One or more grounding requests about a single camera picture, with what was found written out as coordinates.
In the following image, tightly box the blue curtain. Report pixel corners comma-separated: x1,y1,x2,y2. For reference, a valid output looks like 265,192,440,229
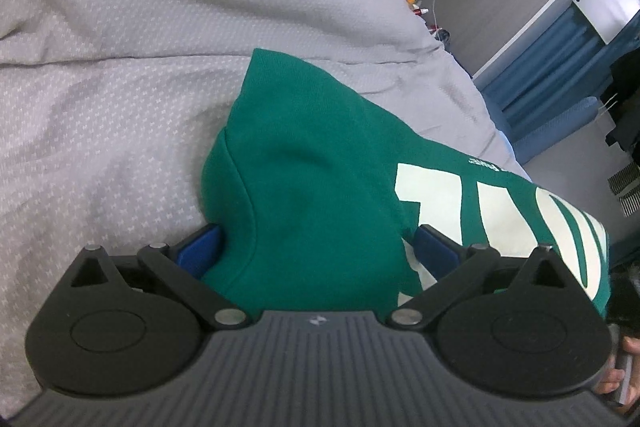
475,4,640,142

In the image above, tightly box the green sweatshirt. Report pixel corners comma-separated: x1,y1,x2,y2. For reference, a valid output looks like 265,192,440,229
200,48,612,323

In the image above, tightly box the blue covered chair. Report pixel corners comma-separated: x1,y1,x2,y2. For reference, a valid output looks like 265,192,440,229
515,96,601,162

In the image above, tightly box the dark hanging clothing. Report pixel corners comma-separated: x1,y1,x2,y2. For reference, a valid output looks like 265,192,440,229
602,49,640,152

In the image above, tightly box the person's right hand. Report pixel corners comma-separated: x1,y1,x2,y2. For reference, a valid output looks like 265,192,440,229
595,336,640,397

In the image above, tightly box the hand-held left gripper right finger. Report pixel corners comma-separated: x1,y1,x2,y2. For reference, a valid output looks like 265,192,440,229
390,223,576,328

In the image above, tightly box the metal grill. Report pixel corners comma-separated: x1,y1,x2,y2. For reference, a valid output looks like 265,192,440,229
606,159,640,215

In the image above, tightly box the grey bed cover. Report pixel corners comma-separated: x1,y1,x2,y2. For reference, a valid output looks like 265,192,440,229
0,0,531,403

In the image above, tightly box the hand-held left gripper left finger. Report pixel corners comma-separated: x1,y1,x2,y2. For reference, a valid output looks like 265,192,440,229
70,224,251,330

